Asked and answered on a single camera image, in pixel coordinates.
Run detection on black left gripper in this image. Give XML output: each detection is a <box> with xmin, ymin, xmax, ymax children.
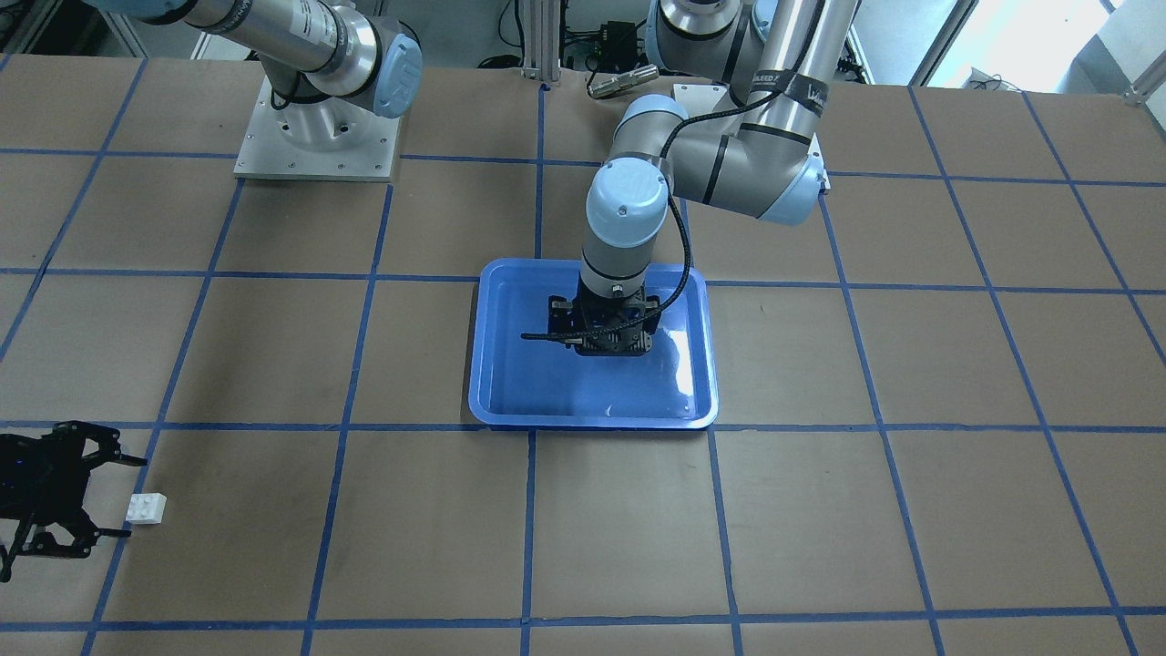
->
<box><xmin>547</xmin><ymin>283</ymin><xmax>660</xmax><ymax>357</ymax></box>

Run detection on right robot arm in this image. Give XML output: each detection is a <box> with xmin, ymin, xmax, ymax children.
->
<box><xmin>1</xmin><ymin>1</ymin><xmax>424</xmax><ymax>581</ymax></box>

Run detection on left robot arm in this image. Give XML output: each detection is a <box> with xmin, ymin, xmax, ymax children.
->
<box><xmin>540</xmin><ymin>1</ymin><xmax>858</xmax><ymax>354</ymax></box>

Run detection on white block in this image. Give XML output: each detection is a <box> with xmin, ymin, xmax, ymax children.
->
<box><xmin>125</xmin><ymin>491</ymin><xmax>168</xmax><ymax>525</ymax></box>

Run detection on blue plastic tray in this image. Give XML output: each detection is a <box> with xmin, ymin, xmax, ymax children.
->
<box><xmin>468</xmin><ymin>258</ymin><xmax>719</xmax><ymax>432</ymax></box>

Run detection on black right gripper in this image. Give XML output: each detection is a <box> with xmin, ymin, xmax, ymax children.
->
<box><xmin>1</xmin><ymin>421</ymin><xmax>148</xmax><ymax>581</ymax></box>

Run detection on aluminium frame post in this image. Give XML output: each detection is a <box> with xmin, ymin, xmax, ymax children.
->
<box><xmin>514</xmin><ymin>1</ymin><xmax>563</xmax><ymax>87</ymax></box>

